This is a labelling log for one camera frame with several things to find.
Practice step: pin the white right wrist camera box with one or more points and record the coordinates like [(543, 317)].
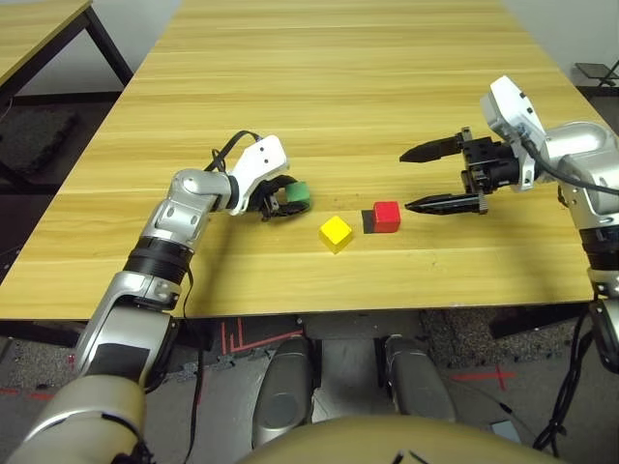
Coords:
[(508, 106)]

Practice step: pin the tan robot torso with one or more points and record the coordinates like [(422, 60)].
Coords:
[(387, 444)]

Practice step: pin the black square marker patch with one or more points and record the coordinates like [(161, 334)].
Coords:
[(367, 225)]

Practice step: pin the grey left robot leg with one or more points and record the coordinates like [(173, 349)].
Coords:
[(285, 386)]

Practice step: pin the black main table frame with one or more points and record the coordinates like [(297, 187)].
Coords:
[(532, 323)]

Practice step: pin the black mat with red lines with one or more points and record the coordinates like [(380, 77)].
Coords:
[(256, 333)]

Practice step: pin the black folding stool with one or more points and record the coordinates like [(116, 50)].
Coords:
[(597, 72)]

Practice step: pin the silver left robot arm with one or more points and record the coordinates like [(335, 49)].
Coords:
[(159, 227)]

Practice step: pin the grey robot leg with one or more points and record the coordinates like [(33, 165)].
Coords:
[(418, 377), (285, 386)]

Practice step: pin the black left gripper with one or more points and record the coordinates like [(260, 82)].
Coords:
[(268, 198)]

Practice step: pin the dark robot stand plate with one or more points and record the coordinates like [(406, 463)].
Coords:
[(358, 325)]

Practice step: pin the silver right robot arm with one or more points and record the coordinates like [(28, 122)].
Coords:
[(580, 145)]

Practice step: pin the green wooden block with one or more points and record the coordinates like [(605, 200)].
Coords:
[(297, 192)]

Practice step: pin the red wooden block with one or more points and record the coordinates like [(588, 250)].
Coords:
[(387, 217)]

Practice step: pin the yellow wooden block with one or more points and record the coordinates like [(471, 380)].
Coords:
[(336, 232)]

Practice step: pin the grey speckled floor mat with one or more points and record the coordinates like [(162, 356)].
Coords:
[(34, 362), (483, 343)]

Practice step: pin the grey right robot leg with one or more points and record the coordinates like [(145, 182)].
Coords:
[(418, 377)]

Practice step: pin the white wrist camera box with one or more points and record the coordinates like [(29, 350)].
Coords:
[(508, 106), (261, 154)]

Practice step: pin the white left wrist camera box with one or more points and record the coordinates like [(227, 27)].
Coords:
[(261, 154)]

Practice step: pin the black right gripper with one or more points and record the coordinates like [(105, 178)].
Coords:
[(493, 164)]

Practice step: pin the black foam pad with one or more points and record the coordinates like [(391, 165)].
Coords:
[(38, 140)]

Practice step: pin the red floor tape strip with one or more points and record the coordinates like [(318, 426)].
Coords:
[(34, 395)]

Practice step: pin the wooden side table black frame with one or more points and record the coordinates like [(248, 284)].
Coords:
[(29, 34)]

